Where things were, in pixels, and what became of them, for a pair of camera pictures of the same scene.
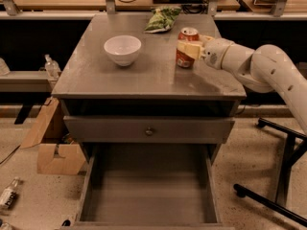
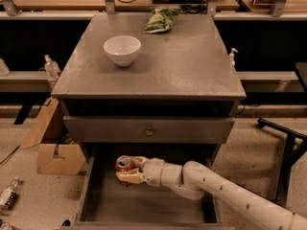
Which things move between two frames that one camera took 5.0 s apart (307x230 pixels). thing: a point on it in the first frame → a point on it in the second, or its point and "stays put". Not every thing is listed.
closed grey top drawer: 149,129 stays put
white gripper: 216,53 → 153,172
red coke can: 182,58 → 124,163
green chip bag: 162,19 stays put
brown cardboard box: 56,155 stays put
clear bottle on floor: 9,194 stays put
